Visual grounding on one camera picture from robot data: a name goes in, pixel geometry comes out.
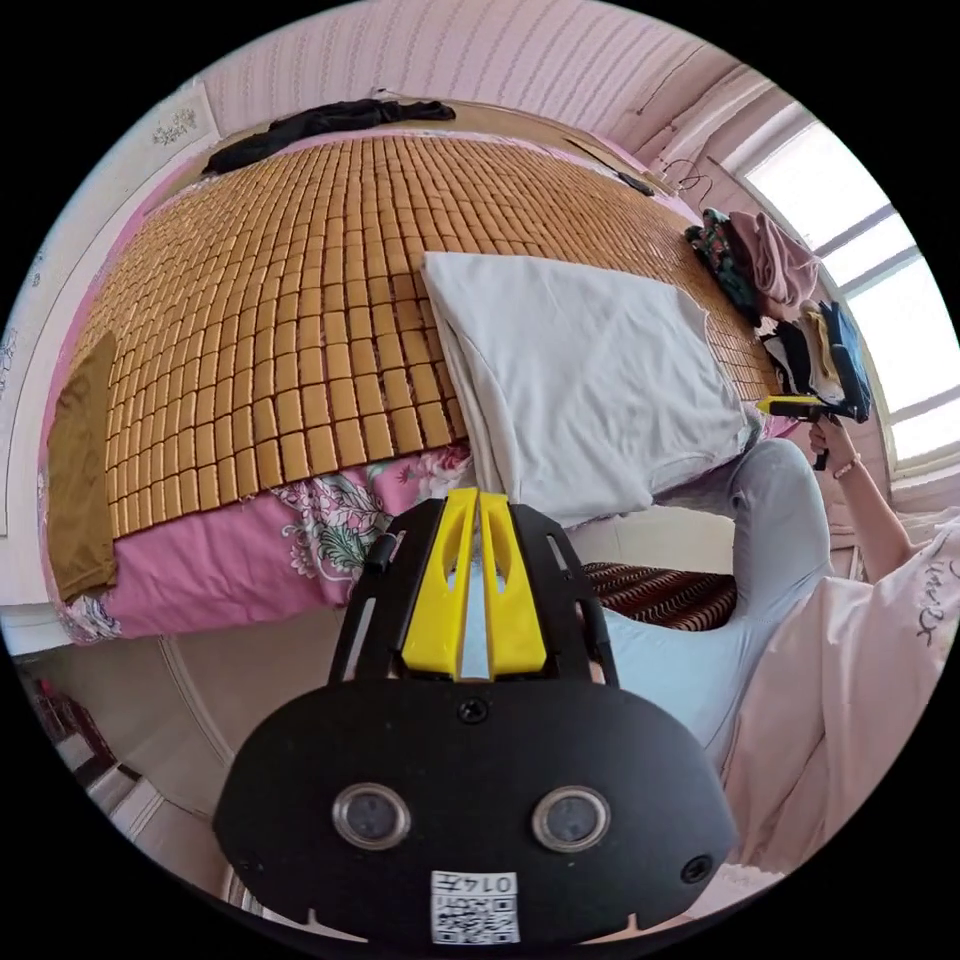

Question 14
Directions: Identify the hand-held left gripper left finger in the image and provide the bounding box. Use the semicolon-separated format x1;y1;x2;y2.
401;487;479;681

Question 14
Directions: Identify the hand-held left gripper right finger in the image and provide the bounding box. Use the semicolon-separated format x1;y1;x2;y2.
478;491;548;681

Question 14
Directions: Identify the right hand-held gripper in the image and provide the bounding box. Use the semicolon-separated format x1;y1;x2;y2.
755;396;861;473

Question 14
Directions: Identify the person's right forearm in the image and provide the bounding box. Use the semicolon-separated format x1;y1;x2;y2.
833;452;925;560

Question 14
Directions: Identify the white long sleeve shirt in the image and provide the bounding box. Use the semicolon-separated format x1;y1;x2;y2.
421;251;753;530

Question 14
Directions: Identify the person's right hand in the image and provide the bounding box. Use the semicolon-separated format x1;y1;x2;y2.
808;416;856;475

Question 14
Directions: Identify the pile of clothes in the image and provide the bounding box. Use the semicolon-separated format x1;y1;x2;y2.
683;207;876;423

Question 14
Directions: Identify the brown patterned mat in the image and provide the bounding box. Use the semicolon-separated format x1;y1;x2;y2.
581;560;741;636

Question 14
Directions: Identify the window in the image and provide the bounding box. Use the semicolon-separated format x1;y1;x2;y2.
716;101;948;489

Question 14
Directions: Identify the person's body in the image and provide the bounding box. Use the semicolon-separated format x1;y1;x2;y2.
596;437;960;920

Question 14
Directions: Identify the bed with woven mat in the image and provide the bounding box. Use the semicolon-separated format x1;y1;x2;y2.
37;110;808;648

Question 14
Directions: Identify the brown cloth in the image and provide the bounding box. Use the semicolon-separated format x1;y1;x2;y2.
46;332;121;604

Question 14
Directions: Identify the black garment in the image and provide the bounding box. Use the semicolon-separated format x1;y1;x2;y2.
202;98;457;176

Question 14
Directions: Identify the black cable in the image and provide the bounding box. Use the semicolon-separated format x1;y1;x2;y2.
659;155;727;220

